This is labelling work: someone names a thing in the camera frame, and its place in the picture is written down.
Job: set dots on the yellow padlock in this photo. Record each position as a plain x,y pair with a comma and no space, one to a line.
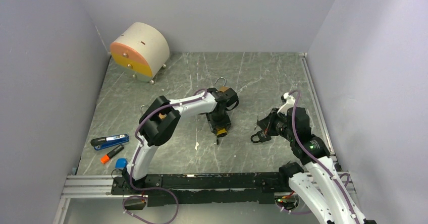
221,132

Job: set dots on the large brass padlock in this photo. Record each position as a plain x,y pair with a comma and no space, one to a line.
220,84

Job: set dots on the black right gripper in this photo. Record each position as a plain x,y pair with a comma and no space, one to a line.
266,123

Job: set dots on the blue round cap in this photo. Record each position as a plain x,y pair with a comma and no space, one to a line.
121,163

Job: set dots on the blue usb stick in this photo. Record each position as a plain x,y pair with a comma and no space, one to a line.
109,141

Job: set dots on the round cream drawer cabinet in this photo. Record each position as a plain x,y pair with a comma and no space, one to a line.
141,51

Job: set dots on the black base frame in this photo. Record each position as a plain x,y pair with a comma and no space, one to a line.
169,189

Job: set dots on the small brass padlock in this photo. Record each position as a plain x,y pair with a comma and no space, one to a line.
148,111

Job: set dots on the orange black marker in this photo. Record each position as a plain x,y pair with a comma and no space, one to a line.
111,154

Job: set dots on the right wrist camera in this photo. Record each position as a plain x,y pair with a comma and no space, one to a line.
288,101

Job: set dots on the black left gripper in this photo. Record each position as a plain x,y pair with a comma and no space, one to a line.
225,123

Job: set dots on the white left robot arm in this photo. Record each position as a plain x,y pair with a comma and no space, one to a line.
160,120

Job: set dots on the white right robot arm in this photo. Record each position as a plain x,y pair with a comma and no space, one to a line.
315,179

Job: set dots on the black padlock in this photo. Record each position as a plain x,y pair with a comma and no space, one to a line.
260,137

